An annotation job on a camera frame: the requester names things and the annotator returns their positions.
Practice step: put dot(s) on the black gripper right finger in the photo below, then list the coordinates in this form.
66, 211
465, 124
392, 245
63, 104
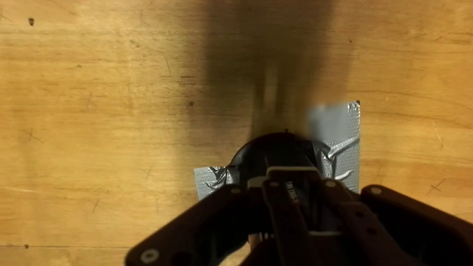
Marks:
389, 227

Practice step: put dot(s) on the small grey mat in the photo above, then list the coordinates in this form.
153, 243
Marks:
338, 141

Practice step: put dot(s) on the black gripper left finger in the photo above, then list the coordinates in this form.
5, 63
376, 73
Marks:
231, 227

